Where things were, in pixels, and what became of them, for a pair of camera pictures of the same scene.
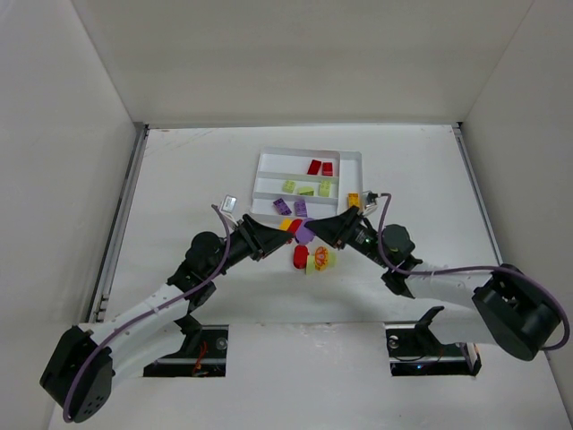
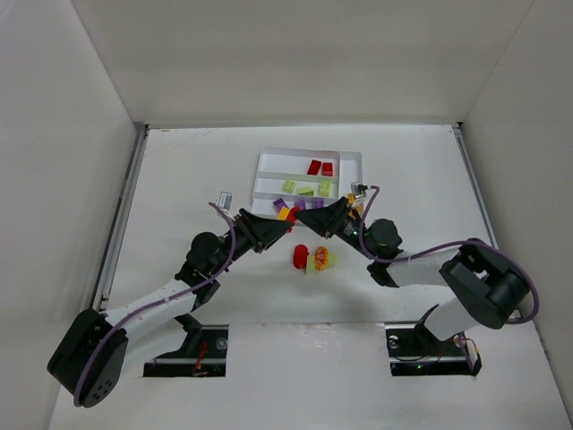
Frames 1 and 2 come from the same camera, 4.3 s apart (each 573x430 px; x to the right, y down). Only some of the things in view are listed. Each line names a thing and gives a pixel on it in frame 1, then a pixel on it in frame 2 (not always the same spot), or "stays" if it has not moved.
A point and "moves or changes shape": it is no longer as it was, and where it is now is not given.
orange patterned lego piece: (320, 258) stays
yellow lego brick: (285, 224) moves or changes shape
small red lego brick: (328, 168) stays
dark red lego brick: (294, 225) to (291, 217)
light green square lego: (288, 186) stays
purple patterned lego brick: (282, 207) stays
